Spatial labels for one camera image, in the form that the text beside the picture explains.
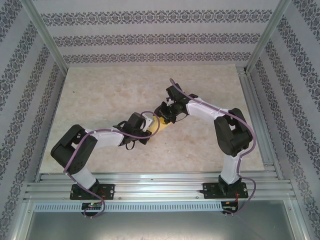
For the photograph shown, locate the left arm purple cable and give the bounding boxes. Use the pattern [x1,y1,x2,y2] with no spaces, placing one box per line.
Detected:
[63,111,156,218]

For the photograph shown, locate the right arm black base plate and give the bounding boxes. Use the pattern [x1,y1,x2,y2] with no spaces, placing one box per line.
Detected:
[202,182,249,200]

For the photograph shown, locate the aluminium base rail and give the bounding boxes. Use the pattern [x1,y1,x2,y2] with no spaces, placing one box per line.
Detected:
[23,172,296,201]

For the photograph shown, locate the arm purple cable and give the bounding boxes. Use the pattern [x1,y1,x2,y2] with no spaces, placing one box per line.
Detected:
[63,111,156,218]
[169,77,258,217]

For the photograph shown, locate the aluminium side rail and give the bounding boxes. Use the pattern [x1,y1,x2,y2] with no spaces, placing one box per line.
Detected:
[236,65,285,181]

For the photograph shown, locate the grey metal sheet panel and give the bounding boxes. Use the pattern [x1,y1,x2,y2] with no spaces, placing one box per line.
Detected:
[23,199,301,240]

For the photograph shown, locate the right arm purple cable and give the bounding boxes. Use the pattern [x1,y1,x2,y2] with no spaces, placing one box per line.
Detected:
[169,77,258,217]

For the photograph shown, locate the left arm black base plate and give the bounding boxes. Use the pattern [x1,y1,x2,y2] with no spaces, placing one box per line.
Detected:
[69,183,116,201]

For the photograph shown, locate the yellow paper sheet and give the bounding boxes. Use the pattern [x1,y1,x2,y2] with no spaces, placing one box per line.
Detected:
[146,116,174,134]

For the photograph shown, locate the aluminium frame post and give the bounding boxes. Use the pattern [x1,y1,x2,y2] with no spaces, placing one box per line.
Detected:
[19,0,69,74]
[245,0,293,76]

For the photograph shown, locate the slotted grey cable duct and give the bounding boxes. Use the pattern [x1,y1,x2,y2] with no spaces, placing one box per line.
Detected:
[33,201,223,212]

